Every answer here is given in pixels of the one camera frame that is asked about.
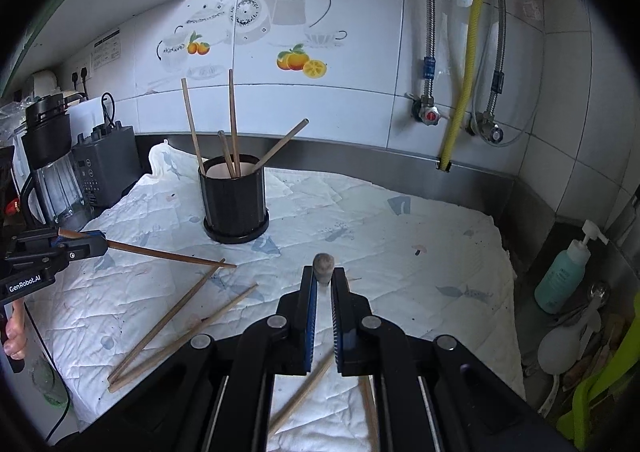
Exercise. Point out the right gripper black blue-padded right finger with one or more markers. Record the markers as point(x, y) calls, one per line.
point(431, 395)

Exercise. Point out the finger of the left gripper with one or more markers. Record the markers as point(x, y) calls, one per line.
point(39, 237)
point(81, 245)

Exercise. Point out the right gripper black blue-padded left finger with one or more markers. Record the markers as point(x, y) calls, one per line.
point(214, 394)

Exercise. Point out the dark brown chopstick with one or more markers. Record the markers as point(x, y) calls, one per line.
point(166, 255)

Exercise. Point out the curved wooden chopstick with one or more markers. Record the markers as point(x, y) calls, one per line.
point(370, 411)

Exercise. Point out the light crossing chopstick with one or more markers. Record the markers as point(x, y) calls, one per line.
point(300, 395)

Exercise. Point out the pale wooden chopstick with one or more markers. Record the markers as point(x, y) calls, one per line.
point(280, 144)

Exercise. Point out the person's left hand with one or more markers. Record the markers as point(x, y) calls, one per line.
point(16, 341)

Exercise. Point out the glass blender jug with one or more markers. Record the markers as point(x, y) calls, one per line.
point(51, 194)

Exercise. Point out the grey blender base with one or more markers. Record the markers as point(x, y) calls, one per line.
point(105, 152)

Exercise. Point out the white quilted cloth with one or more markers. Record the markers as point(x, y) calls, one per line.
point(428, 266)

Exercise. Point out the white plastic spoon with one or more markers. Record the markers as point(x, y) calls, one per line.
point(562, 347)

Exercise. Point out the green plastic basket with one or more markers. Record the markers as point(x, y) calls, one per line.
point(575, 425)

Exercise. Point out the black cylindrical utensil holder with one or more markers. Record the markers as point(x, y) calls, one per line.
point(235, 208)

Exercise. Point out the green soap pump bottle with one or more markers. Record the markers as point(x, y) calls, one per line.
point(567, 270)

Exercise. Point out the right metal water valve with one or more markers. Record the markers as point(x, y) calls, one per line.
point(483, 125)

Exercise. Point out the wall power socket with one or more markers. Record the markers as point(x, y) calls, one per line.
point(80, 74)

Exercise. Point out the green wall cabinet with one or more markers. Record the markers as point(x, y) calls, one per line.
point(60, 29)

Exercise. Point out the red-handled water valve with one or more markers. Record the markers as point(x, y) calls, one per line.
point(424, 110)

